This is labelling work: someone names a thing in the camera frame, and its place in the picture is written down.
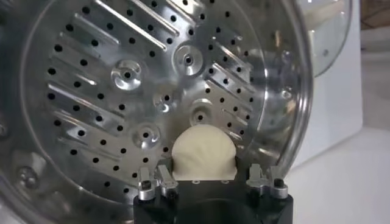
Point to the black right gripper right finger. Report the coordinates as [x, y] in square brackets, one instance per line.
[259, 182]

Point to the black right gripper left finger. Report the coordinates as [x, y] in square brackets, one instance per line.
[164, 179]

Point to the white steamed baozi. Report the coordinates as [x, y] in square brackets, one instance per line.
[204, 152]

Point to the stainless perforated steamer basket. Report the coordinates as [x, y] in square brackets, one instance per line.
[91, 91]

